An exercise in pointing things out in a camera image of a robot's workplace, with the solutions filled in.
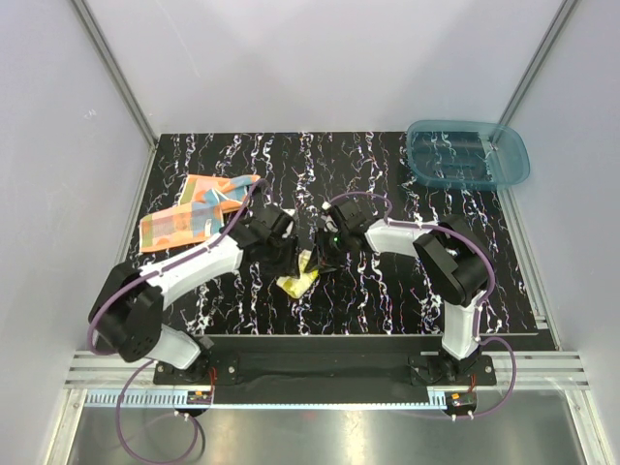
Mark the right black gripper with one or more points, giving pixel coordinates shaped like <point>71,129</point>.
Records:
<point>321,259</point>

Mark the blue transparent plastic bin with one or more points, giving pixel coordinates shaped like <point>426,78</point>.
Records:
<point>466,155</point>

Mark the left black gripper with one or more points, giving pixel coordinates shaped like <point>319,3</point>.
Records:
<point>290,265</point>

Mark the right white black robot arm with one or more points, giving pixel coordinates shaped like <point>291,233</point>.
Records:
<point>460,273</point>

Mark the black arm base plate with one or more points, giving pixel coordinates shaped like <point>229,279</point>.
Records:
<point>322,356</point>

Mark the right aluminium frame post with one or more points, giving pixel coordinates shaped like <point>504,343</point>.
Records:
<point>549,39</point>

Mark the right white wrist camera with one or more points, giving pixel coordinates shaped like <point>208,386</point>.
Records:
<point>328,223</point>

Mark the yellow crocodile towel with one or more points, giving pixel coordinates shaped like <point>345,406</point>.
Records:
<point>296,287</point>

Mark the aluminium rail with slots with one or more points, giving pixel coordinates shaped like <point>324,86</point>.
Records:
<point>107,381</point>

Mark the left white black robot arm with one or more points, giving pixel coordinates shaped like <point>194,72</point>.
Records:
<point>128,313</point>

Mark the left aluminium frame post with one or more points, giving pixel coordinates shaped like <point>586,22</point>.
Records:
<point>97,37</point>

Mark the aluminium frame post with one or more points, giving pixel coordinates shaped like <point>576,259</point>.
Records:
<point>549,39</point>
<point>97,37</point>

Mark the orange blue patterned towel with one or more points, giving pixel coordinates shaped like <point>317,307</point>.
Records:
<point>199,213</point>

